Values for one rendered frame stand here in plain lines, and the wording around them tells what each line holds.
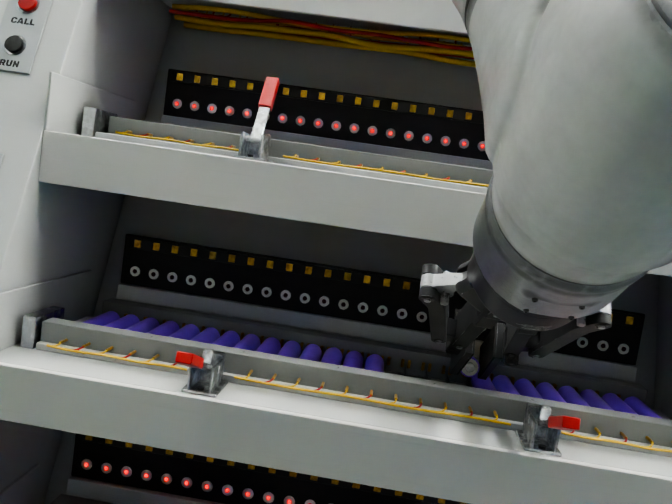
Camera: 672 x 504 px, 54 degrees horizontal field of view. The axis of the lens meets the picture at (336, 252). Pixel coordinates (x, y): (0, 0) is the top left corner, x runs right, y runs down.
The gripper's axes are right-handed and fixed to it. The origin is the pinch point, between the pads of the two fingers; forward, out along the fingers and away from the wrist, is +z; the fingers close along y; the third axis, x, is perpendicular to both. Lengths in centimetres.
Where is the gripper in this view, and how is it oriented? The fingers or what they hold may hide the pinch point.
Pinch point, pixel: (476, 350)
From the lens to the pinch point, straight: 58.8
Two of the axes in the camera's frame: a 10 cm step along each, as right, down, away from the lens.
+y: 9.9, 1.5, -0.6
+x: 1.6, -9.0, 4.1
